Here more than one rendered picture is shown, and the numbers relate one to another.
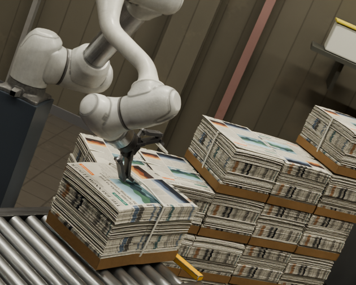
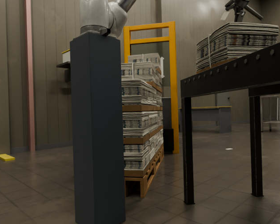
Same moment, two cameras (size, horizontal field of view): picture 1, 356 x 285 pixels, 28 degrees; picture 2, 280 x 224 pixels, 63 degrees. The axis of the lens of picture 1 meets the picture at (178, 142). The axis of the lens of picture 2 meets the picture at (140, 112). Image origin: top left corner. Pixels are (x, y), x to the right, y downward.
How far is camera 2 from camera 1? 2.59 m
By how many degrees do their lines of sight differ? 51
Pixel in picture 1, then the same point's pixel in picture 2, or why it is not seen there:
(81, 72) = (122, 16)
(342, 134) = (152, 57)
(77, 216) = (250, 48)
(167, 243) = not seen: hidden behind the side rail
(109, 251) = not seen: hidden behind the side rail
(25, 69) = (102, 14)
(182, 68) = (3, 99)
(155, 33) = not seen: outside the picture
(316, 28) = (51, 62)
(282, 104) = (54, 98)
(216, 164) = (142, 76)
